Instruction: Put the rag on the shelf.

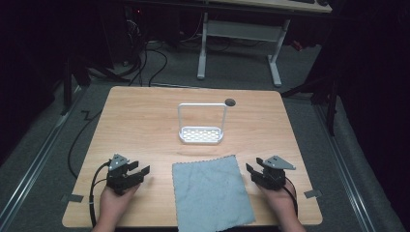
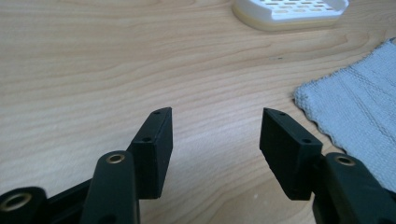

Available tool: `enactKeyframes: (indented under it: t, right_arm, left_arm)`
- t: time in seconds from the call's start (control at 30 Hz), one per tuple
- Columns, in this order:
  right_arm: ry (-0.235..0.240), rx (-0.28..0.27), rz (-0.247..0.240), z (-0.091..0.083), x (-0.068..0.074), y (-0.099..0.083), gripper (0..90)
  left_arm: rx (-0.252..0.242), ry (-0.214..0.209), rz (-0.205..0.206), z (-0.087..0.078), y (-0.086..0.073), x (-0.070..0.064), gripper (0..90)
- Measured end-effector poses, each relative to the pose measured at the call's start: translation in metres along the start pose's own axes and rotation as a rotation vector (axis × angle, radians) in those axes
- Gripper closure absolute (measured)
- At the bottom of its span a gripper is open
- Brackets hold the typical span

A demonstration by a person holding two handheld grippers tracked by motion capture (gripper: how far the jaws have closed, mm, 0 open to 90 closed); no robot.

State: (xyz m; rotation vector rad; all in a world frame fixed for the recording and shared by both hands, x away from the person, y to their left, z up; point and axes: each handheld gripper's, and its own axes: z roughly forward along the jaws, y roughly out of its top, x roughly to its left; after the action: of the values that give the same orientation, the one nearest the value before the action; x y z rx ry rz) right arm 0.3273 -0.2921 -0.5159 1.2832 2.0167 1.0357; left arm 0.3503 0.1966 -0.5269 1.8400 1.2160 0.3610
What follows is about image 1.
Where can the person's left hand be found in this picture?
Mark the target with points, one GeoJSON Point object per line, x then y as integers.
{"type": "Point", "coordinates": [112, 208]}

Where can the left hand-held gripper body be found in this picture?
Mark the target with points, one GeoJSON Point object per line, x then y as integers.
{"type": "Point", "coordinates": [117, 179]}

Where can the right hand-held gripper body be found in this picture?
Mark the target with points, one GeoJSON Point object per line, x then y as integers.
{"type": "Point", "coordinates": [274, 177]}

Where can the white rack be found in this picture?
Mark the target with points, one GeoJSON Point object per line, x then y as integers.
{"type": "Point", "coordinates": [201, 134]}

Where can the black stand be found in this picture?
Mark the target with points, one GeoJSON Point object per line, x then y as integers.
{"type": "Point", "coordinates": [69, 87]}
{"type": "Point", "coordinates": [325, 93]}

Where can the grey tape piece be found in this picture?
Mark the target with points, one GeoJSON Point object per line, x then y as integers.
{"type": "Point", "coordinates": [313, 193]}
{"type": "Point", "coordinates": [72, 198]}

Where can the metal floor rail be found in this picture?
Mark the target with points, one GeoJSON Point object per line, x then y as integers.
{"type": "Point", "coordinates": [35, 166]}
{"type": "Point", "coordinates": [345, 167]}

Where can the white-legged desk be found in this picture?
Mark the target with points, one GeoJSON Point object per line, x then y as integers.
{"type": "Point", "coordinates": [241, 30]}

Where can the person's right hand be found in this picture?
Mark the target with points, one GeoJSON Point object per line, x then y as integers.
{"type": "Point", "coordinates": [282, 204]}

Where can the grey cloth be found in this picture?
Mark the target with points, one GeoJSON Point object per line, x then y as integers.
{"type": "Point", "coordinates": [211, 193]}

